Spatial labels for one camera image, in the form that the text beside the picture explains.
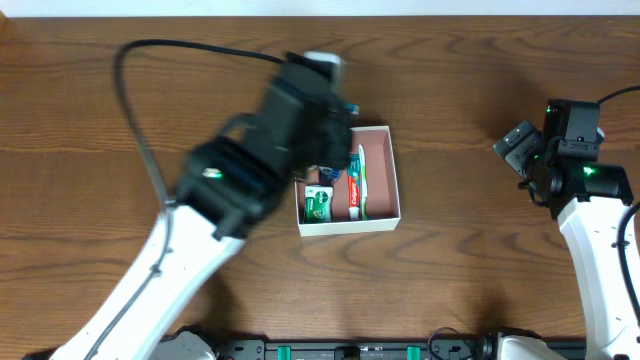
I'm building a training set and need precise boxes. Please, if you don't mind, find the green white toothbrush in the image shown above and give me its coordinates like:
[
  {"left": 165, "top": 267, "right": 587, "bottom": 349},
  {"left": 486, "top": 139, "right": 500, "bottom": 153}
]
[{"left": 358, "top": 144, "right": 369, "bottom": 221}]

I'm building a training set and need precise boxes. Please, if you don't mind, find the red green toothpaste tube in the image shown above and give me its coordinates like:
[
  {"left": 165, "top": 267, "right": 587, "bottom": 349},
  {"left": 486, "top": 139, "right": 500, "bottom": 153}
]
[{"left": 347, "top": 154, "right": 361, "bottom": 221}]

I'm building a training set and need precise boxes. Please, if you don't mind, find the blue disposable razor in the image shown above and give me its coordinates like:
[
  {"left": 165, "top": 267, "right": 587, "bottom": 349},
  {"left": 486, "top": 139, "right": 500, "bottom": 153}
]
[{"left": 345, "top": 103, "right": 360, "bottom": 115}]

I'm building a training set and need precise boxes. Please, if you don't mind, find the green soap bar package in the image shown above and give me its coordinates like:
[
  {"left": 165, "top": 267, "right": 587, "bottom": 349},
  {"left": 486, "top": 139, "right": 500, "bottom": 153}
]
[{"left": 304, "top": 185, "right": 334, "bottom": 224}]

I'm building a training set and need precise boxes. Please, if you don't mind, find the blue hand soap pump bottle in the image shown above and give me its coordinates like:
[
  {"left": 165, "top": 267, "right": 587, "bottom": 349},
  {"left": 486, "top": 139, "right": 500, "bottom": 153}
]
[{"left": 318, "top": 166, "right": 341, "bottom": 186}]

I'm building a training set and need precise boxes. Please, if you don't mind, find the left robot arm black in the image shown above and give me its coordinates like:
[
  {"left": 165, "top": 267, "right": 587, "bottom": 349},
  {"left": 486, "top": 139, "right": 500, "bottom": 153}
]
[{"left": 51, "top": 55, "right": 352, "bottom": 359}]

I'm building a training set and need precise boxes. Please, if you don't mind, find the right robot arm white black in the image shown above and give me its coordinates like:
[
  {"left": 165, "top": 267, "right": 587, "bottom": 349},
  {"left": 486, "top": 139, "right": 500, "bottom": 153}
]
[{"left": 493, "top": 99, "right": 639, "bottom": 359}]

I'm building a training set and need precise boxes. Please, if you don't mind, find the white box with pink interior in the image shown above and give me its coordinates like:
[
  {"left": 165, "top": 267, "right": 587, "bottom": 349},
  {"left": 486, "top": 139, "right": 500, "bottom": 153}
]
[{"left": 295, "top": 126, "right": 401, "bottom": 237}]

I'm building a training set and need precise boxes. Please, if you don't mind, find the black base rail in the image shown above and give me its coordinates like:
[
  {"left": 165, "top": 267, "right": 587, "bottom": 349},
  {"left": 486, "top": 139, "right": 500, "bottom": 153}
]
[{"left": 216, "top": 338, "right": 497, "bottom": 360}]

